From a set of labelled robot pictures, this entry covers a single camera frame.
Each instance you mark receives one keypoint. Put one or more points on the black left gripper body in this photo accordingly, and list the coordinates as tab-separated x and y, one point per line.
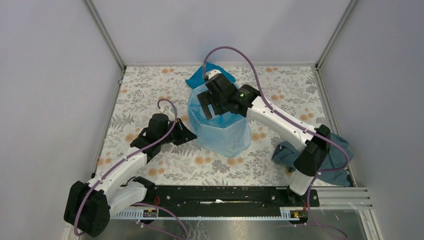
169	126

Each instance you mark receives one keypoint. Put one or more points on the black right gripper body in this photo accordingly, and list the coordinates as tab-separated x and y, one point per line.
213	99

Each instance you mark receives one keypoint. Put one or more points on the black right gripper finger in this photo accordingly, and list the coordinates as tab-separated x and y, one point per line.
220	105
209	104

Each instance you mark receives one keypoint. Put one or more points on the blue plastic trash bag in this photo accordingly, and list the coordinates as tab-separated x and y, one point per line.
228	134

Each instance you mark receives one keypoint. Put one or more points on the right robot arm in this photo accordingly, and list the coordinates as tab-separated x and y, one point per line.
309	140

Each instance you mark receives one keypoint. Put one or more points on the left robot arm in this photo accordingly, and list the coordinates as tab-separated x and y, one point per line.
90	205

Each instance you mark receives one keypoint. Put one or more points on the bright blue folded cloth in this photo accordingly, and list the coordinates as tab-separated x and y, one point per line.
197	80

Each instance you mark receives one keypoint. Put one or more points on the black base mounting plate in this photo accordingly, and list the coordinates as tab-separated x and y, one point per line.
170	196

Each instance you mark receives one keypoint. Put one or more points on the grey-blue crumpled cloth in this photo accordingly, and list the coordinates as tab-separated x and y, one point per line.
285	153

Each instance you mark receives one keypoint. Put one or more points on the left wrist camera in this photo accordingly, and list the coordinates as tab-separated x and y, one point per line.
169	112

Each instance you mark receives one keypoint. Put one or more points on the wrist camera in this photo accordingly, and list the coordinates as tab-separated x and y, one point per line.
169	112
209	74

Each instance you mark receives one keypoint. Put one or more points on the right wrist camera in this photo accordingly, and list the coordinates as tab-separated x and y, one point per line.
209	74

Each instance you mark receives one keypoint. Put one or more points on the aluminium rail front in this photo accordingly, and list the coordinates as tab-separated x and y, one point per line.
234	212

